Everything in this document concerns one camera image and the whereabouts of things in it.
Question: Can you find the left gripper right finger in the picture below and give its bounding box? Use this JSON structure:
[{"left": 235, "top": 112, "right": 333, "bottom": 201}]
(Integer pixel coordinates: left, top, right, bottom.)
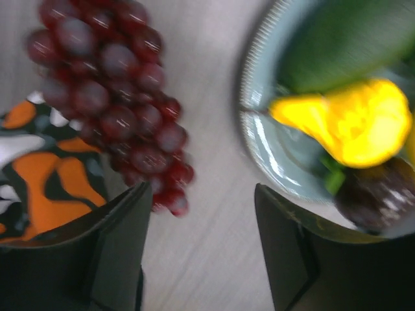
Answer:
[{"left": 254, "top": 184, "right": 414, "bottom": 310}]

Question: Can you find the orange camouflage patterned cloth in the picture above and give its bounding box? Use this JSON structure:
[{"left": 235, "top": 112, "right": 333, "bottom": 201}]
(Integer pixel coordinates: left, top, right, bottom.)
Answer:
[{"left": 1, "top": 91, "right": 108, "bottom": 244}]

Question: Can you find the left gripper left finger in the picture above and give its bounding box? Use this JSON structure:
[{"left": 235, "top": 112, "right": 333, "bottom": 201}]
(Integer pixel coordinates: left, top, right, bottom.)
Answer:
[{"left": 1, "top": 183, "right": 152, "bottom": 310}]

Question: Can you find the fake dark plum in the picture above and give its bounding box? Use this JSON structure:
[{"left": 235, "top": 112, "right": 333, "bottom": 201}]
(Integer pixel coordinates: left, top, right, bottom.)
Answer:
[{"left": 320, "top": 155, "right": 414, "bottom": 234}]

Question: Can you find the fake yellow pepper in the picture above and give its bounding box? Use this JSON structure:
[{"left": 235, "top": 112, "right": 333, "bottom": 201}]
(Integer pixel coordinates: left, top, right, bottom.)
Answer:
[{"left": 268, "top": 78, "right": 412, "bottom": 168}]

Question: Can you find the fake yellow fruit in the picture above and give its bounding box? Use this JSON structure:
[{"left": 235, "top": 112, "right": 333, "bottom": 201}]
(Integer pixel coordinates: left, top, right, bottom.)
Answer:
[{"left": 405, "top": 115, "right": 415, "bottom": 165}]

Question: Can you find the fake dark green avocado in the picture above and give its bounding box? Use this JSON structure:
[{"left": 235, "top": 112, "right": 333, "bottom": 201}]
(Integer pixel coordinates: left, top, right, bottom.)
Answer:
[{"left": 277, "top": 1, "right": 414, "bottom": 93}]

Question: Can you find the grey-blue round plate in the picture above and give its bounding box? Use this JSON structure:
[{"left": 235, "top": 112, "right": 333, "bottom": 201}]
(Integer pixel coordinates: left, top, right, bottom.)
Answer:
[{"left": 238, "top": 0, "right": 415, "bottom": 239}]

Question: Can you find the fake purple grape bunch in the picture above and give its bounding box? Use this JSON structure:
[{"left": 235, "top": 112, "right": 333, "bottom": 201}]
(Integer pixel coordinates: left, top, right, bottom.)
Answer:
[{"left": 25, "top": 1, "right": 195, "bottom": 217}]

